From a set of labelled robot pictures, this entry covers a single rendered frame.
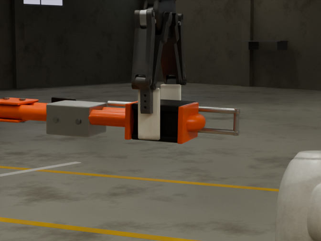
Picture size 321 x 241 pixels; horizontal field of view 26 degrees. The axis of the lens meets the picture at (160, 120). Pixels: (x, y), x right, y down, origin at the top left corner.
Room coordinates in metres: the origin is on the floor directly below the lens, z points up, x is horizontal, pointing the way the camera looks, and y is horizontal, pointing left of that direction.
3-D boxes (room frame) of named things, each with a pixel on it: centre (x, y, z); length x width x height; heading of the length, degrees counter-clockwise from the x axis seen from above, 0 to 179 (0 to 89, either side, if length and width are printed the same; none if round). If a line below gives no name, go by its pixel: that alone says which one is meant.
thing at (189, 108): (0.96, 0.00, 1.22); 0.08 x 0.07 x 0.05; 71
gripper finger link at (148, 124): (0.93, 0.02, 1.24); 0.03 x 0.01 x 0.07; 70
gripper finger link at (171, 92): (1.02, -0.02, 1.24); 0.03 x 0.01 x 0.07; 70
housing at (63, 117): (1.01, 0.12, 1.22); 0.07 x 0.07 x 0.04; 71
